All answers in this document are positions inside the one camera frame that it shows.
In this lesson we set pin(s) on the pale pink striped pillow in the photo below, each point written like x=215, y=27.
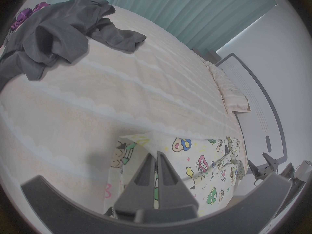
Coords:
x=231, y=91

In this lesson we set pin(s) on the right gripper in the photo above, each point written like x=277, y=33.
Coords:
x=267, y=170

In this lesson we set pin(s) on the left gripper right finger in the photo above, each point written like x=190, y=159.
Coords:
x=170, y=191

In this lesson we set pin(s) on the grey bedside table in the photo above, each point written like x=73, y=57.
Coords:
x=209, y=55

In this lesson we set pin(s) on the black garment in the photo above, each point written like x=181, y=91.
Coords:
x=61, y=28

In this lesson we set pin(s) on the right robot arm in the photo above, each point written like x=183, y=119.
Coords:
x=297, y=174

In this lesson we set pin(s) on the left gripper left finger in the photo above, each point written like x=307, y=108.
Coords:
x=139, y=191

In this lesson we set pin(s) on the blue-green curtain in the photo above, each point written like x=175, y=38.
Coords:
x=182, y=8

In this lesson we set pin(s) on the pile of clothes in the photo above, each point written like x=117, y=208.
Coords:
x=22, y=16

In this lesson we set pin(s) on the bed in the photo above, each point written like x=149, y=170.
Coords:
x=109, y=94

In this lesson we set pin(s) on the white printed pyjama top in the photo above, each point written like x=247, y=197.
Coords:
x=207, y=160

